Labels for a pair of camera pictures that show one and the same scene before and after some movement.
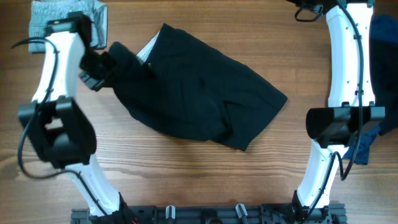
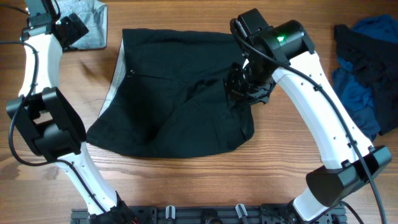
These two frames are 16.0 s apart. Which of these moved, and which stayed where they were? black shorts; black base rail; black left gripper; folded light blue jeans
Moved: black shorts; black left gripper
Stayed: folded light blue jeans; black base rail
